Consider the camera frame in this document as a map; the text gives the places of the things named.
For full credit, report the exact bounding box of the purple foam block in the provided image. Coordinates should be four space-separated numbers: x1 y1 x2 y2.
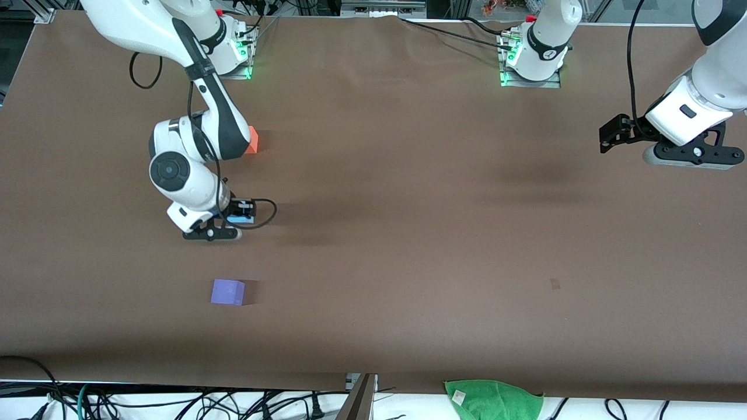
210 279 246 306

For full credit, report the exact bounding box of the brown table cover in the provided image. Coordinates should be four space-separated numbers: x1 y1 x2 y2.
0 10 747 403

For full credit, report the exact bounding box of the green cloth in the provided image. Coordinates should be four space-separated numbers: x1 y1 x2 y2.
444 380 544 420

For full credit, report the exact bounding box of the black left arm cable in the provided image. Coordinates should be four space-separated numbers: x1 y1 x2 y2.
627 0 650 128

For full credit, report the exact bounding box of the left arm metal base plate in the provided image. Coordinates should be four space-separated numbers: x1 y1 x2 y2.
500 69 561 89

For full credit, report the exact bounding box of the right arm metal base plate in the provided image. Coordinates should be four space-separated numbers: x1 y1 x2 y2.
216 57 253 81

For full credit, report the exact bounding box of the black base cable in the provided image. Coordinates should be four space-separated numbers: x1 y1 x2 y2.
400 16 515 48

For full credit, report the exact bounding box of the thick black floor cable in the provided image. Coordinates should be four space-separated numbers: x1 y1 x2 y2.
0 355 66 420

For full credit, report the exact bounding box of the grey metal camera post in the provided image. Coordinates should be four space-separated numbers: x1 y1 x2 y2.
335 373 379 420

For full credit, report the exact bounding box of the aluminium frame rail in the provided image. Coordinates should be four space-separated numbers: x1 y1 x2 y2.
340 0 428 18

